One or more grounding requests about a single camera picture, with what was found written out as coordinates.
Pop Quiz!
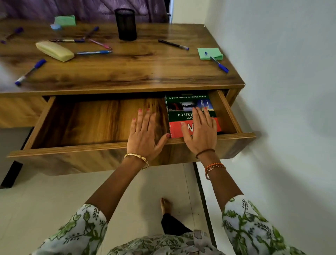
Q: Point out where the light blue pen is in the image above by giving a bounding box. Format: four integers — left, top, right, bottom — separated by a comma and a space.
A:
76, 50, 113, 55

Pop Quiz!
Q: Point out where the green and red book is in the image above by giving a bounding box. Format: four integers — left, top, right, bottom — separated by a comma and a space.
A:
165, 94, 222, 139

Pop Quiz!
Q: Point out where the blue capped pen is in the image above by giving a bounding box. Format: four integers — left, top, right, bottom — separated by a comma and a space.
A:
83, 26, 99, 40
14, 59, 47, 87
204, 51, 230, 74
0, 27, 24, 44

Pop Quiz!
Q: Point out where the black trouser leg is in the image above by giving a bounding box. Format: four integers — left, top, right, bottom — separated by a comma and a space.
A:
161, 213, 194, 236

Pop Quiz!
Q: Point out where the person's right hand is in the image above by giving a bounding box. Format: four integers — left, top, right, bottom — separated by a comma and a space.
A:
180, 106, 218, 157

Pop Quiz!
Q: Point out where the purple patterned curtain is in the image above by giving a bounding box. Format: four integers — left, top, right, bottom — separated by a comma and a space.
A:
0, 0, 170, 23

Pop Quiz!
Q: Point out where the right floral white green sleeve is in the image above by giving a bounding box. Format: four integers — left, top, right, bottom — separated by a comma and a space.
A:
222, 195, 306, 255

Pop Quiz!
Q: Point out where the pink pen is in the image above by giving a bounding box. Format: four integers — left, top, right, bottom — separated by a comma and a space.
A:
88, 39, 113, 50

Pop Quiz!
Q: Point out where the left floral white green sleeve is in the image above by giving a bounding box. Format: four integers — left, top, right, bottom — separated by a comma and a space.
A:
30, 204, 108, 255

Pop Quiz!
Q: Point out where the floral white green dress front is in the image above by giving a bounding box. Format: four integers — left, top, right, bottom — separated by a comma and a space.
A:
106, 230, 226, 255

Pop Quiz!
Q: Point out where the person's right forearm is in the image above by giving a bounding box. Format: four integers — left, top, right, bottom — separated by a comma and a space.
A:
195, 151, 243, 212

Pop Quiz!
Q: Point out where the wooden desk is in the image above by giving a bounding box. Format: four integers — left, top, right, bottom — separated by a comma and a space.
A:
0, 18, 246, 129

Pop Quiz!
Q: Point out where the green sticky notes pad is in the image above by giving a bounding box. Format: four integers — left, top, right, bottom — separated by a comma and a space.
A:
54, 15, 77, 27
197, 47, 224, 61

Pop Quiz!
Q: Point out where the gold bangle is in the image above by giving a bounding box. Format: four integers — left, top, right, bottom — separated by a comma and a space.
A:
124, 153, 149, 170

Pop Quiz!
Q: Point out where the orange thread bracelet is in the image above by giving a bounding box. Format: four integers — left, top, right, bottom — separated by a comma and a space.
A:
204, 163, 226, 181

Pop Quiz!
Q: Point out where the brown thread bracelet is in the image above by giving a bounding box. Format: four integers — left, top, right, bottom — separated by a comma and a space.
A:
195, 149, 216, 159

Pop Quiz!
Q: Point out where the floral white green sleeve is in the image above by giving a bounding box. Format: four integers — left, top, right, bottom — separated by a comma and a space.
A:
222, 195, 306, 255
30, 204, 108, 255

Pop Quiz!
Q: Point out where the black mesh pen holder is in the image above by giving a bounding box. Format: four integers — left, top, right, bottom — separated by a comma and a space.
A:
114, 8, 138, 41

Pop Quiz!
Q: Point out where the wooden desk drawer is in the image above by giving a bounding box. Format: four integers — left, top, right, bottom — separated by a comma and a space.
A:
7, 89, 257, 177

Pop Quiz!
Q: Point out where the black pen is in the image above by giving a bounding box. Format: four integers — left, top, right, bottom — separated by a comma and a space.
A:
158, 39, 189, 51

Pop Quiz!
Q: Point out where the yellow pencil case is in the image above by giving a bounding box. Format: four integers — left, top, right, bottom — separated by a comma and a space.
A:
35, 41, 75, 62

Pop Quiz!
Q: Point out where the black floor strip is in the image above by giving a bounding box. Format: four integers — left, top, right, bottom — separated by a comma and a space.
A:
0, 160, 23, 189

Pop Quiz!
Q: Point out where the person's left forearm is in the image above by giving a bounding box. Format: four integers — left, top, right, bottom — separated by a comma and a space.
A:
85, 156, 149, 222

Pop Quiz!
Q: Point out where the person's left hand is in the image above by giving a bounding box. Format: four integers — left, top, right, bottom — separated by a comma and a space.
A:
127, 108, 171, 162

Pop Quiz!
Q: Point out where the person's bare foot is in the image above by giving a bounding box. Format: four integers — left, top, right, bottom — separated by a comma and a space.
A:
160, 197, 173, 216

